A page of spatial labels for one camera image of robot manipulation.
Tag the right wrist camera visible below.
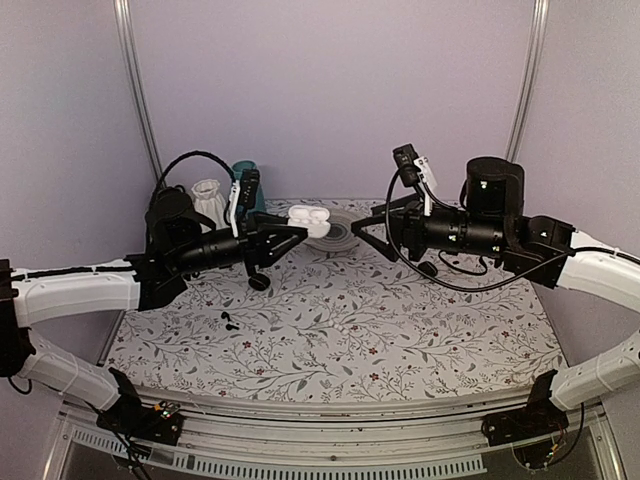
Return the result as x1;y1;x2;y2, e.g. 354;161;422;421
392;144;434;188

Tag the teal cylindrical vase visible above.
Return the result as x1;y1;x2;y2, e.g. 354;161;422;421
232;159;266;212

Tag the aluminium corner post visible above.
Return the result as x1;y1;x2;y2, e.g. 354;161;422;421
505;0;550;163
113;0;163;181

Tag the white ribbed vase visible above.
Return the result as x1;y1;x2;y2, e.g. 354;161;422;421
192;179;226;229

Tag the black earbud charging case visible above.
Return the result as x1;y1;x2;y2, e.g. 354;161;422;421
248;273;271;291

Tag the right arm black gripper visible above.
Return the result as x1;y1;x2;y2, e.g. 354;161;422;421
350;192;506;263

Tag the grey spiral ceramic plate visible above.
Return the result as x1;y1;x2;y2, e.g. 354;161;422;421
306;208;363;253

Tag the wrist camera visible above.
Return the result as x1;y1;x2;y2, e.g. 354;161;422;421
223;169;260;238
392;144;434;188

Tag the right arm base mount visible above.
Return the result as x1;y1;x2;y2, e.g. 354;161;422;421
481;369;569;446

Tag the right aluminium corner post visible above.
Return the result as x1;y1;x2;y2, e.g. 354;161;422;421
505;0;550;163

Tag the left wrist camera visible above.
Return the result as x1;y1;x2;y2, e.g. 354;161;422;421
223;169;260;238

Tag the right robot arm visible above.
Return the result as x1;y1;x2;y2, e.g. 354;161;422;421
351;145;639;310

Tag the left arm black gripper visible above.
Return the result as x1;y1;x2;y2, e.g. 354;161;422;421
173;210;307;275

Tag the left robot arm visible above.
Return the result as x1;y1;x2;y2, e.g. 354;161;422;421
1;188;308;434

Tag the small white earbud case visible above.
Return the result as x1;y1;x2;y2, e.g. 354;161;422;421
451;262;474;275

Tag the white oval charging case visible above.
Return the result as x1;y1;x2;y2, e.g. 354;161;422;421
287;205;331;239

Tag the black cylindrical vase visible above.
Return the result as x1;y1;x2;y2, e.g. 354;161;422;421
150;185;185;205

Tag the left camera black cable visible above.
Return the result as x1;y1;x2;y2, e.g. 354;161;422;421
157;151;236;194

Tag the aluminium front rail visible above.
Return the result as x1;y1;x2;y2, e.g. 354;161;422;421
43;388;629;479

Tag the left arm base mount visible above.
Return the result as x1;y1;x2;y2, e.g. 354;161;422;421
96;367;185;446

